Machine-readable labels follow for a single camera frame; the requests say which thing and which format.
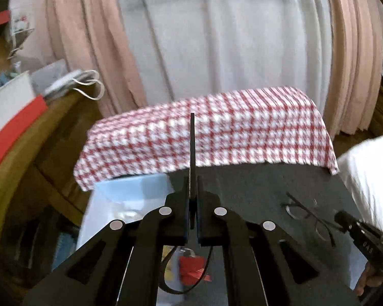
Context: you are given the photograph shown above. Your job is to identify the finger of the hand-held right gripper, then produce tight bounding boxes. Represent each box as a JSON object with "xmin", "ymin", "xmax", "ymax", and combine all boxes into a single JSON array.
[{"xmin": 334, "ymin": 210, "xmax": 383, "ymax": 249}]

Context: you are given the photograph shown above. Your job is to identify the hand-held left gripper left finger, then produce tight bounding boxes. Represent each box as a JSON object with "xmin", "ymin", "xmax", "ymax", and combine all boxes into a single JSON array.
[{"xmin": 22, "ymin": 192, "xmax": 191, "ymax": 306}]

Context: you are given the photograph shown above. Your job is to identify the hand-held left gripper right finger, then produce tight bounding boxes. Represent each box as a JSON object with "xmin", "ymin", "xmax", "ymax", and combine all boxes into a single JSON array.
[{"xmin": 196, "ymin": 177, "xmax": 362, "ymax": 306}]

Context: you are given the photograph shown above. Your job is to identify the thin-framed eyeglasses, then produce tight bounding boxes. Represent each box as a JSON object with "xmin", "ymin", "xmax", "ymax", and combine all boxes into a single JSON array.
[{"xmin": 280, "ymin": 192, "xmax": 338, "ymax": 248}]

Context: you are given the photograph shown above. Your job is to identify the thin black card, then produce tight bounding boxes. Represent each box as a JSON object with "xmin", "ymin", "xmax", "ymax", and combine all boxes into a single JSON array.
[{"xmin": 189, "ymin": 113, "xmax": 196, "ymax": 231}]

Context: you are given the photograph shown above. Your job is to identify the person's right hand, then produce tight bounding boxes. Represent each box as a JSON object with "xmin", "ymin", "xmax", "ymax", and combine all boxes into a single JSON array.
[{"xmin": 354, "ymin": 260, "xmax": 383, "ymax": 297}]

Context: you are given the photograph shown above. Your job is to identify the red paper tag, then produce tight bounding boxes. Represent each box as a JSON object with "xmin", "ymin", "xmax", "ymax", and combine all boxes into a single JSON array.
[{"xmin": 178, "ymin": 250, "xmax": 212, "ymax": 287}]

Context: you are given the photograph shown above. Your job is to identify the dark grey mat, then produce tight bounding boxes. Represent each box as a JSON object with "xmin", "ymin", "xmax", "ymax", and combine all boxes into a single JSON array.
[{"xmin": 164, "ymin": 162, "xmax": 369, "ymax": 306}]

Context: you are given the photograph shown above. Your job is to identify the light blue plastic bag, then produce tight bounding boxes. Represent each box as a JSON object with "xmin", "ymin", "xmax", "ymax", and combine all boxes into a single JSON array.
[{"xmin": 78, "ymin": 173, "xmax": 177, "ymax": 262}]

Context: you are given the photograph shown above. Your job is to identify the red white checked cloth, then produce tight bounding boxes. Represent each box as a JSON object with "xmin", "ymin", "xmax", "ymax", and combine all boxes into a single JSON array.
[{"xmin": 73, "ymin": 85, "xmax": 339, "ymax": 192}]

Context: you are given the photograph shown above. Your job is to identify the wooden cabinet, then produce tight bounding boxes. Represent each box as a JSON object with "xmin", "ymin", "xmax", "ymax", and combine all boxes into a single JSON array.
[{"xmin": 0, "ymin": 91, "xmax": 101, "ymax": 268}]

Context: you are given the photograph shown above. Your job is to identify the pink curtain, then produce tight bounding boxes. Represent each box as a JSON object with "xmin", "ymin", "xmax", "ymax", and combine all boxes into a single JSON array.
[
  {"xmin": 322, "ymin": 0, "xmax": 383, "ymax": 136},
  {"xmin": 45, "ymin": 0, "xmax": 147, "ymax": 118}
]

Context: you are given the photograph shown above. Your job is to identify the white paper bag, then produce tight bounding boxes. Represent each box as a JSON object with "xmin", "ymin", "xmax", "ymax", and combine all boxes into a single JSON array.
[{"xmin": 42, "ymin": 69, "xmax": 105, "ymax": 101}]

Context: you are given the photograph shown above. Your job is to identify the white sheer curtain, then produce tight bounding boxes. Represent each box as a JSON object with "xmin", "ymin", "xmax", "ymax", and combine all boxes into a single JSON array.
[{"xmin": 113, "ymin": 0, "xmax": 334, "ymax": 109}]

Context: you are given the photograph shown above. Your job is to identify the red white box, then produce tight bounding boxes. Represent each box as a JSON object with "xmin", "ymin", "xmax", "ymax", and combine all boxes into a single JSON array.
[{"xmin": 0, "ymin": 70, "xmax": 49, "ymax": 184}]

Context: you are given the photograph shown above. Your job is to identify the white wire rack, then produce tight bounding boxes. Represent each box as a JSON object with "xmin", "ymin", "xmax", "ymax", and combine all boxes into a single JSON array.
[{"xmin": 6, "ymin": 0, "xmax": 35, "ymax": 59}]

